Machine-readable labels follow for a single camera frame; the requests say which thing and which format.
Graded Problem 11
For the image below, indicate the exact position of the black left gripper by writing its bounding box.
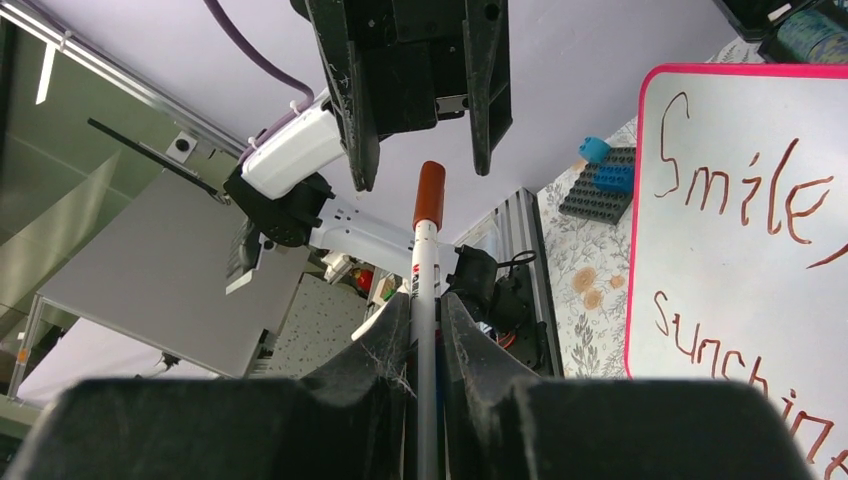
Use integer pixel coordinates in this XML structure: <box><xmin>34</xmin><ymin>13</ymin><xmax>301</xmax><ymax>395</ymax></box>
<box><xmin>305</xmin><ymin>0</ymin><xmax>513</xmax><ymax>192</ymax></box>

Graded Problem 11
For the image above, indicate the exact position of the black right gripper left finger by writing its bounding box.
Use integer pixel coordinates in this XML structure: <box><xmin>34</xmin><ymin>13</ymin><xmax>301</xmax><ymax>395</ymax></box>
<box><xmin>13</xmin><ymin>294</ymin><xmax>410</xmax><ymax>479</ymax></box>

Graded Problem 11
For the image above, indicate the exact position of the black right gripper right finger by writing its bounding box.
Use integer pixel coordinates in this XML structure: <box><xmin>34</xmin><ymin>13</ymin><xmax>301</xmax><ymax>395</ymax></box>
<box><xmin>440</xmin><ymin>293</ymin><xmax>811</xmax><ymax>479</ymax></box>

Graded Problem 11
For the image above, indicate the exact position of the red capped marker pen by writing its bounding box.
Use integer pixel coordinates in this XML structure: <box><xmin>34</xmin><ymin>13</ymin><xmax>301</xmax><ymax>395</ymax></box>
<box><xmin>402</xmin><ymin>218</ymin><xmax>446</xmax><ymax>480</ymax></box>

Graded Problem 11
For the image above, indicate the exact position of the red marker cap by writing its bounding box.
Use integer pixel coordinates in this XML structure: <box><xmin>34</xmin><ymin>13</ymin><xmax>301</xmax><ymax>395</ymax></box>
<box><xmin>412</xmin><ymin>161</ymin><xmax>446</xmax><ymax>229</ymax></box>

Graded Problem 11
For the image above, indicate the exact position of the pink framed whiteboard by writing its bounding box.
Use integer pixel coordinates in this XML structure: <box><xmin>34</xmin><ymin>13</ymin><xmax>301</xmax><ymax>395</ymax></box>
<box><xmin>624</xmin><ymin>64</ymin><xmax>847</xmax><ymax>479</ymax></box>

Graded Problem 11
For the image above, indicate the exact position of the light blue lego brick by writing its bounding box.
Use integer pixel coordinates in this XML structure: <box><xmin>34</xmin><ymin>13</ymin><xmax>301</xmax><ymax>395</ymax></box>
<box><xmin>578</xmin><ymin>137</ymin><xmax>611</xmax><ymax>164</ymax></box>

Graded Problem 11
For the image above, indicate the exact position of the grey lego baseplate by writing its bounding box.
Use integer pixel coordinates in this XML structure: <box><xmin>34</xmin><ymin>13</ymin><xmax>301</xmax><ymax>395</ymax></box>
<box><xmin>559</xmin><ymin>147</ymin><xmax>636</xmax><ymax>225</ymax></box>

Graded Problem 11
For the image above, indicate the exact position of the black poker chip case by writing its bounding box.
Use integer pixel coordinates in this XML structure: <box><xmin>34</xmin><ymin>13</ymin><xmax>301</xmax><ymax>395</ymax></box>
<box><xmin>714</xmin><ymin>0</ymin><xmax>847</xmax><ymax>64</ymax></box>

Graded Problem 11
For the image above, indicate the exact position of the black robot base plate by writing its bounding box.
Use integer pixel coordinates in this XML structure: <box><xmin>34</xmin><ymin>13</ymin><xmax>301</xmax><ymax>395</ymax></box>
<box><xmin>447</xmin><ymin>245</ymin><xmax>557</xmax><ymax>376</ymax></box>

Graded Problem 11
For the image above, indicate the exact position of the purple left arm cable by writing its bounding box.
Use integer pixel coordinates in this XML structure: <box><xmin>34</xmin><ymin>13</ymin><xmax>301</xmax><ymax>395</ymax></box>
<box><xmin>201</xmin><ymin>0</ymin><xmax>316</xmax><ymax>164</ymax></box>

